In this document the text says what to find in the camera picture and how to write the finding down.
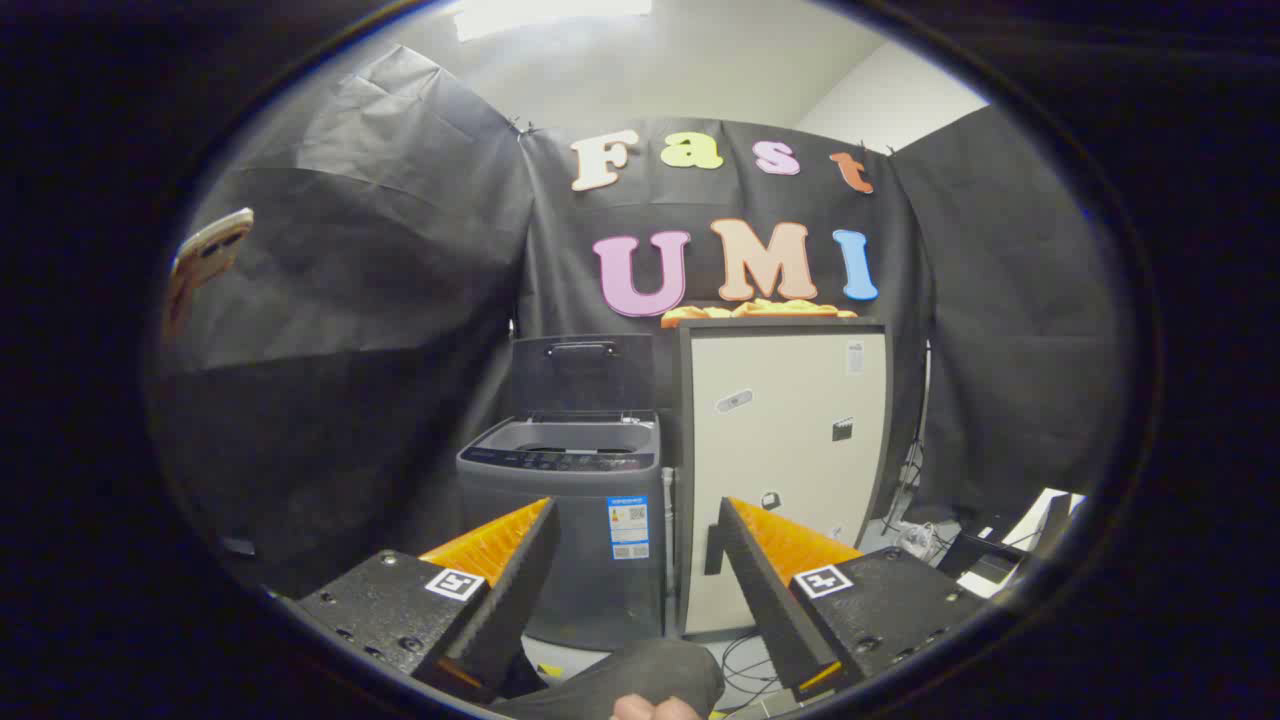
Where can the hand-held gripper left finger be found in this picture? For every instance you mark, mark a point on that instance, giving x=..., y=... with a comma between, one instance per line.
x=515, y=610

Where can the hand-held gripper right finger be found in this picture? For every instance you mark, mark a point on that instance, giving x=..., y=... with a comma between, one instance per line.
x=770, y=600

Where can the grey washing machine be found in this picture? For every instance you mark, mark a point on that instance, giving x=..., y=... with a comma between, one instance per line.
x=600, y=470

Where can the orange polo shirt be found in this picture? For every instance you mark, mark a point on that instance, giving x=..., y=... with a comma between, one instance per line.
x=760, y=311

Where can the white door cabinet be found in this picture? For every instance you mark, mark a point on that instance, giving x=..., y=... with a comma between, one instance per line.
x=790, y=450

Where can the black case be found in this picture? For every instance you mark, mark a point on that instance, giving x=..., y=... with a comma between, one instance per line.
x=975, y=556

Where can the white flat box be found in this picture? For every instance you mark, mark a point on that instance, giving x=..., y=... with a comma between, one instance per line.
x=1035, y=515

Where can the black backdrop cloth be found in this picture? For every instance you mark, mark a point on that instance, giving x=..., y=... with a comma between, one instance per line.
x=400, y=300

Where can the smartphone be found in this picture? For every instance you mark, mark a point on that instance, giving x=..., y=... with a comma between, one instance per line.
x=215, y=245

